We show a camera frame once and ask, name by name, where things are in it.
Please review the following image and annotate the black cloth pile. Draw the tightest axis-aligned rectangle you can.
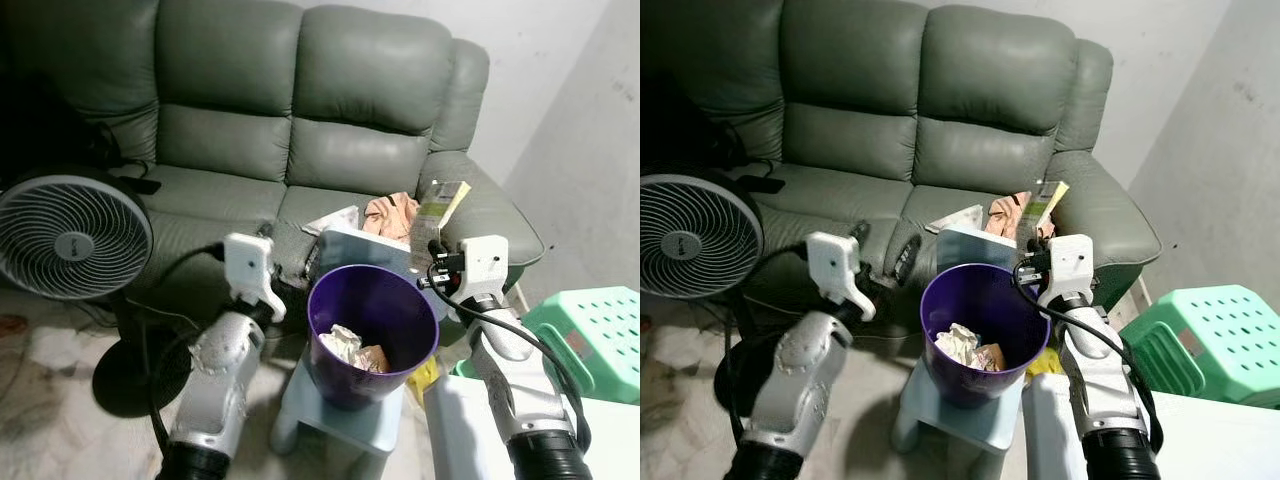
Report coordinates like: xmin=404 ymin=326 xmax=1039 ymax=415
xmin=0 ymin=68 xmax=123 ymax=193
xmin=640 ymin=76 xmax=747 ymax=183

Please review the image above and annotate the crumpled white paper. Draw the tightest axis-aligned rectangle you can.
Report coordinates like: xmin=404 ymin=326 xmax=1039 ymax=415
xmin=934 ymin=322 xmax=987 ymax=367
xmin=317 ymin=323 xmax=368 ymax=367

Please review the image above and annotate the purple plastic rubbish bin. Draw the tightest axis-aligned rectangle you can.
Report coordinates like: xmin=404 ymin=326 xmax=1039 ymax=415
xmin=306 ymin=263 xmax=442 ymax=412
xmin=919 ymin=262 xmax=1052 ymax=410

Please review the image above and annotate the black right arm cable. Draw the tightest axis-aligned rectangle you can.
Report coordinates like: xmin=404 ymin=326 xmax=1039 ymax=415
xmin=1012 ymin=260 xmax=1167 ymax=453
xmin=427 ymin=262 xmax=593 ymax=453

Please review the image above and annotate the peach crumpled cloth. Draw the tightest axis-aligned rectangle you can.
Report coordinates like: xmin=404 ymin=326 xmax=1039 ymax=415
xmin=363 ymin=192 xmax=422 ymax=242
xmin=984 ymin=192 xmax=1035 ymax=241

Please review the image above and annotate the white flat paper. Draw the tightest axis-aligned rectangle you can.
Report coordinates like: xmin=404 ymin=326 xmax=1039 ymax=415
xmin=302 ymin=205 xmax=362 ymax=237
xmin=925 ymin=204 xmax=986 ymax=235

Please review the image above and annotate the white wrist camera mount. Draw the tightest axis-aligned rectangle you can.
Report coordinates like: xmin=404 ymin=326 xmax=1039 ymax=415
xmin=222 ymin=232 xmax=289 ymax=324
xmin=454 ymin=234 xmax=512 ymax=302
xmin=806 ymin=231 xmax=878 ymax=323
xmin=1036 ymin=234 xmax=1096 ymax=304

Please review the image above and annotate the light blue plastic stool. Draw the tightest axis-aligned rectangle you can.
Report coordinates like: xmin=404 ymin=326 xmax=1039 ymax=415
xmin=892 ymin=352 xmax=1027 ymax=453
xmin=271 ymin=348 xmax=407 ymax=458

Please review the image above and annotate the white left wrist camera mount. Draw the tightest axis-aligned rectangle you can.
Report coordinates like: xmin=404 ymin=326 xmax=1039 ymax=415
xmin=222 ymin=232 xmax=289 ymax=324
xmin=806 ymin=231 xmax=878 ymax=323

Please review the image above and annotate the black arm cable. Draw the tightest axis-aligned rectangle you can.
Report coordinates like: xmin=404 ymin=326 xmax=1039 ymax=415
xmin=1012 ymin=260 xmax=1167 ymax=453
xmin=147 ymin=243 xmax=227 ymax=453
xmin=427 ymin=262 xmax=593 ymax=453
xmin=724 ymin=243 xmax=811 ymax=446

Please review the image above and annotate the white round floor fan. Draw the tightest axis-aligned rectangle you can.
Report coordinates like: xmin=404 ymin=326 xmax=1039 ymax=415
xmin=640 ymin=171 xmax=803 ymax=418
xmin=0 ymin=174 xmax=193 ymax=420

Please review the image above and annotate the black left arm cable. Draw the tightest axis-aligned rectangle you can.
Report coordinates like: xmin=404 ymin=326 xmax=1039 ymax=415
xmin=724 ymin=243 xmax=811 ymax=446
xmin=147 ymin=243 xmax=227 ymax=453

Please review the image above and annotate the light blue flat box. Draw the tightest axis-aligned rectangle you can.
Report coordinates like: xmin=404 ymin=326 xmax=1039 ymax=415
xmin=935 ymin=225 xmax=1026 ymax=273
xmin=316 ymin=227 xmax=423 ymax=279

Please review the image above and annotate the green perforated plastic stool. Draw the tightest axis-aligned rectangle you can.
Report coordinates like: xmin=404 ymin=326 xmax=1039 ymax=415
xmin=1118 ymin=284 xmax=1280 ymax=400
xmin=452 ymin=287 xmax=641 ymax=406

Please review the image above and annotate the grey-green leather sofa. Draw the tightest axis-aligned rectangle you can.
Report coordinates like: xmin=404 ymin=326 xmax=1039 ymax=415
xmin=0 ymin=0 xmax=547 ymax=323
xmin=640 ymin=0 xmax=1167 ymax=331

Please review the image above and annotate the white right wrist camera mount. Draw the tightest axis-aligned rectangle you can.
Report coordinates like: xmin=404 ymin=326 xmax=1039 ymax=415
xmin=454 ymin=234 xmax=512 ymax=302
xmin=1036 ymin=234 xmax=1096 ymax=304

